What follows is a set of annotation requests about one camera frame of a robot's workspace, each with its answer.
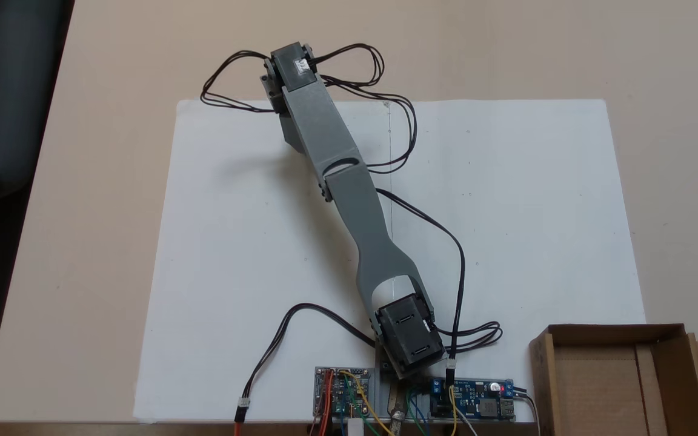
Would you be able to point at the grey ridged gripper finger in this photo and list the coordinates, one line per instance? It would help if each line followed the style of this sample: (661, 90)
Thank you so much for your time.
(293, 130)

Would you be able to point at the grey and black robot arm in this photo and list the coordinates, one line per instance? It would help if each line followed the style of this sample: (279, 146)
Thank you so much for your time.
(355, 212)

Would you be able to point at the white paper sheet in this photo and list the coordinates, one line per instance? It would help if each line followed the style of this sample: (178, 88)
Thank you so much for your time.
(537, 212)
(234, 272)

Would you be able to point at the dark grey chair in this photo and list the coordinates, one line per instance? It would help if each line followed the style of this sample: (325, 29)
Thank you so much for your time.
(3, 91)

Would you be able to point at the metal table clamp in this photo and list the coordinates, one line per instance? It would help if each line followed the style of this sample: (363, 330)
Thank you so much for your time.
(397, 412)

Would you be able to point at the blue circuit board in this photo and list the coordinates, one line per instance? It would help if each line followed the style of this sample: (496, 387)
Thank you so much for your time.
(482, 402)

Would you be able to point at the brown cardboard box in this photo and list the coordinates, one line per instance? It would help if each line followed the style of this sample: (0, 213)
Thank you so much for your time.
(603, 387)

